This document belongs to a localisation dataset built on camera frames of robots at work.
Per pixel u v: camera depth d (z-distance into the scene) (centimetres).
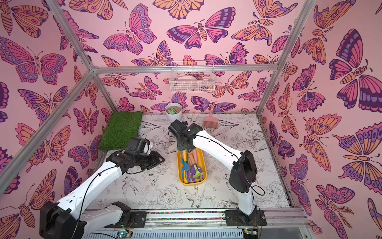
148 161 67
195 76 94
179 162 89
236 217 73
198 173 86
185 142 57
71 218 39
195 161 91
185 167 89
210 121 120
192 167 88
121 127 106
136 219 73
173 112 106
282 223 76
